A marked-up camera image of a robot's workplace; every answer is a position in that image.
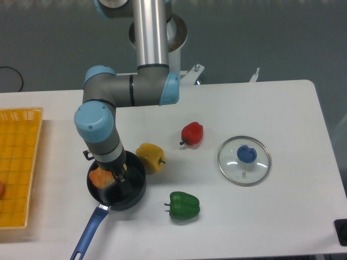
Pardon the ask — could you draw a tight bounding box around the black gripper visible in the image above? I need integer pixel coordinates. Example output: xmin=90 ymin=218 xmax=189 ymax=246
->
xmin=83 ymin=147 xmax=132 ymax=196

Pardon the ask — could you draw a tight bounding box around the dark pot blue handle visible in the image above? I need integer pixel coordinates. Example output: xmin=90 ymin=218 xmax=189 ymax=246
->
xmin=70 ymin=151 xmax=146 ymax=259

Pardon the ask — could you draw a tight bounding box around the orange toy bread loaf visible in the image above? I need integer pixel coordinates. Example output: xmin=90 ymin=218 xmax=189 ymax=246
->
xmin=87 ymin=164 xmax=121 ymax=189

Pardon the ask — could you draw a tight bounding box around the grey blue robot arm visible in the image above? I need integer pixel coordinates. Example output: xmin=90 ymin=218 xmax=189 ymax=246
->
xmin=74 ymin=1 xmax=179 ymax=194

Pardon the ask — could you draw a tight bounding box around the yellow toy bell pepper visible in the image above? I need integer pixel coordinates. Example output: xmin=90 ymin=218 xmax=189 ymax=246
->
xmin=136 ymin=142 xmax=166 ymax=172

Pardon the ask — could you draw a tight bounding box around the green toy bell pepper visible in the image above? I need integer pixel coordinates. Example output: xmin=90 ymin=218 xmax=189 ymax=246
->
xmin=164 ymin=191 xmax=200 ymax=220

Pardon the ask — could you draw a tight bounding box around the red toy bell pepper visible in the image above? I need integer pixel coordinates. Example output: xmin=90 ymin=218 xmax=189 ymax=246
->
xmin=179 ymin=122 xmax=204 ymax=146

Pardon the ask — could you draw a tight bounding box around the glass lid blue knob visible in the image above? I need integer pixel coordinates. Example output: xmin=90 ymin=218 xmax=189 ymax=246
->
xmin=217 ymin=135 xmax=272 ymax=187

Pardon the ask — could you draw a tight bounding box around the yellow plastic basket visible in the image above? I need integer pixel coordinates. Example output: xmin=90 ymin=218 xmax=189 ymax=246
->
xmin=1 ymin=107 xmax=43 ymax=230

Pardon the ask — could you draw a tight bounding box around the black table corner device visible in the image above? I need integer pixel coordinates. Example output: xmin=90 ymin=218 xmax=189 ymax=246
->
xmin=334 ymin=219 xmax=347 ymax=246

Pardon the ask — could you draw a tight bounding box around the black cable loop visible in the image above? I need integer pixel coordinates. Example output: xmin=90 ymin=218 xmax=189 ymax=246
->
xmin=0 ymin=66 xmax=24 ymax=93

